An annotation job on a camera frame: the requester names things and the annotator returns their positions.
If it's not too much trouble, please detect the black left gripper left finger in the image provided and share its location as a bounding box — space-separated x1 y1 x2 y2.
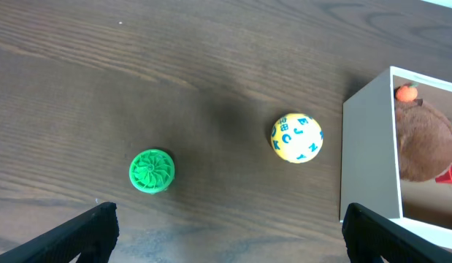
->
0 202 119 263

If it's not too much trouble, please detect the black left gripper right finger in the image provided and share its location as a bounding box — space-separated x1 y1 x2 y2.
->
342 202 452 263

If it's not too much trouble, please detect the green ribbed disc toy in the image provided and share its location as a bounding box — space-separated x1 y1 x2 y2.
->
129 149 175 194

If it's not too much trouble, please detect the brown plush bear toy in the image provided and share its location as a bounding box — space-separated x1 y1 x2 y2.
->
394 83 452 182

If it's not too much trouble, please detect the yellow letter ball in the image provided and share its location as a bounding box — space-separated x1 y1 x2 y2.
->
270 113 324 164

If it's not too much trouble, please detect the white cardboard box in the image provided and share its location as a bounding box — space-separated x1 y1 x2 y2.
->
340 66 452 249

